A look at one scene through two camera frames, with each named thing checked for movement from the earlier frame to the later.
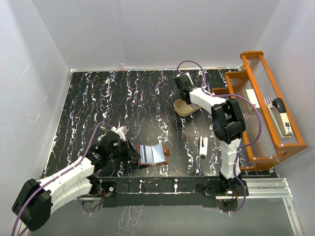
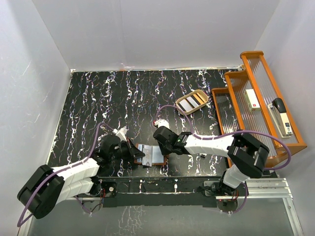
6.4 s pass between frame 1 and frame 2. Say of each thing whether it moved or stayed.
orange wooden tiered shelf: stayed
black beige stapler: stayed
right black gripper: moved
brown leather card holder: stayed
